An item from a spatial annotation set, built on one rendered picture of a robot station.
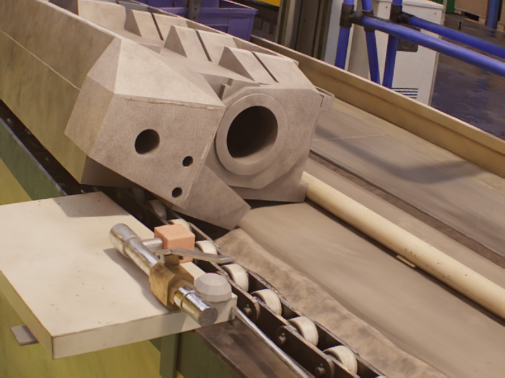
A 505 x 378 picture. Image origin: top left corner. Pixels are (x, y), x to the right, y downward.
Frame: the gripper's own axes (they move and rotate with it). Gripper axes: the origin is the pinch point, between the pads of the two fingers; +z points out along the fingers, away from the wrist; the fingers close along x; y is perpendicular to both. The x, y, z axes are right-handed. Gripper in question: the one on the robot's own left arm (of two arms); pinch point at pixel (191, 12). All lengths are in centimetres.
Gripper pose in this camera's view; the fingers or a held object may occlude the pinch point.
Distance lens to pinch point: 201.9
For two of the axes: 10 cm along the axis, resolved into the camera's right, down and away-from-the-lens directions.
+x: 5.6, 3.5, -7.5
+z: -1.3, 9.3, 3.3
